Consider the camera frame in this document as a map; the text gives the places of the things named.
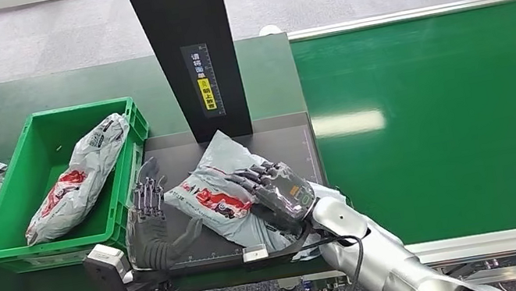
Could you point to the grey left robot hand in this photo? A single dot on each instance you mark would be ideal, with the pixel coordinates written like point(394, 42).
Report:
point(148, 210)

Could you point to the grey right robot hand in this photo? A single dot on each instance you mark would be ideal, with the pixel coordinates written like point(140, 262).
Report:
point(282, 198)

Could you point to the grey package with red dot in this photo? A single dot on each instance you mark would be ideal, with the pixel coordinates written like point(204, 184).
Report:
point(213, 193)

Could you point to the grey package with red print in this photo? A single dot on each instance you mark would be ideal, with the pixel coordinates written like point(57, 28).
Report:
point(85, 178)

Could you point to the green conveyor belt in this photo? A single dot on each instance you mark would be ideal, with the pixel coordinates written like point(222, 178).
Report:
point(449, 159)

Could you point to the black inbound scanner machine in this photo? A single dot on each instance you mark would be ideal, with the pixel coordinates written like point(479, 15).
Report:
point(184, 20)

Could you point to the yellow and black label sticker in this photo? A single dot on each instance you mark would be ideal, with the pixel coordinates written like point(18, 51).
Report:
point(207, 95)

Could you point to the green plastic crate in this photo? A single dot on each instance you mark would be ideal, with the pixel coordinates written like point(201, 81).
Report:
point(36, 150)

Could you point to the white round knob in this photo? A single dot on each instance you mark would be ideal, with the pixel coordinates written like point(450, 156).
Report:
point(270, 30)

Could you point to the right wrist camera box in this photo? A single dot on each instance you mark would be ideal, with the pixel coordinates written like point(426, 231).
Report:
point(255, 253)

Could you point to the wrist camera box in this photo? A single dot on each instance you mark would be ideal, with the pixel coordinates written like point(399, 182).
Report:
point(107, 264)
point(255, 253)

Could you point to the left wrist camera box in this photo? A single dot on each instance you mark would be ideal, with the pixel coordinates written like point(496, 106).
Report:
point(107, 264)

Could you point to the aluminium conveyor frame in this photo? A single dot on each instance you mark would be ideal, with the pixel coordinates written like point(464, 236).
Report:
point(515, 240)

